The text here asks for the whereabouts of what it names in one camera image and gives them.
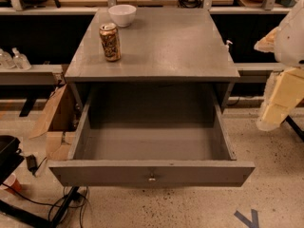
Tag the red plastic cup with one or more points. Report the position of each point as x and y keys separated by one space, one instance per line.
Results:
x=11 y=184

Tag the small white pump bottle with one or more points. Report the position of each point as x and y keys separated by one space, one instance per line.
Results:
x=229 y=45

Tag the grey top drawer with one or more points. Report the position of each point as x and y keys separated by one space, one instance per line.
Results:
x=151 y=136

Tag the clear sanitizer bottle left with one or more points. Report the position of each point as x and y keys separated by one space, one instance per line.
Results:
x=6 y=60

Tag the black bin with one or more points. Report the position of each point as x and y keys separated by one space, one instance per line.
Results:
x=10 y=156

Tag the grey wooden drawer cabinet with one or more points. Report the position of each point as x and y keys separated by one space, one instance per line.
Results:
x=161 y=44

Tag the clear sanitizer bottle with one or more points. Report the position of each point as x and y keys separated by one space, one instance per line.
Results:
x=6 y=60
x=21 y=60

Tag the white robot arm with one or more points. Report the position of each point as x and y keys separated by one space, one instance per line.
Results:
x=289 y=44

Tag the foam-padded gripper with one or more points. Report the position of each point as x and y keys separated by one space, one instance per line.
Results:
x=292 y=40

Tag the gold beverage can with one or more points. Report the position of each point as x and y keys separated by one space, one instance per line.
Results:
x=110 y=40

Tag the brown cardboard box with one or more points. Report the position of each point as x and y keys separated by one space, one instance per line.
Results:
x=56 y=122

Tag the black metal floor leg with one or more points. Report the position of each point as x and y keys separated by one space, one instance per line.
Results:
x=299 y=132

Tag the black stand leg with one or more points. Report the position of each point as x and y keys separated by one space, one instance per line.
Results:
x=42 y=214

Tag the clear sanitizer bottle right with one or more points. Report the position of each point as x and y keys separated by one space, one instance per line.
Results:
x=21 y=60

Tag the black power adapter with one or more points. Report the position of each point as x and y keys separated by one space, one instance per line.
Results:
x=31 y=163

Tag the white ceramic bowl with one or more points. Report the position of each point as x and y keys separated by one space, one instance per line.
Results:
x=122 y=15

